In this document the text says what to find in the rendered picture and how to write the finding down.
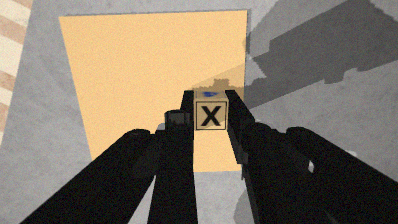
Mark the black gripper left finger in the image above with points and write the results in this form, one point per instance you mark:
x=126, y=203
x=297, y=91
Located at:
x=104, y=192

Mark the cream block with black x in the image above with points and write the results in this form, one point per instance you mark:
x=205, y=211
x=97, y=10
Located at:
x=210, y=111

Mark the orange mat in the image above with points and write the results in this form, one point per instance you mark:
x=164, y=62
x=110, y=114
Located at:
x=128, y=70

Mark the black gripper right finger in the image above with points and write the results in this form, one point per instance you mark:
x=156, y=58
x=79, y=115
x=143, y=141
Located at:
x=344, y=190

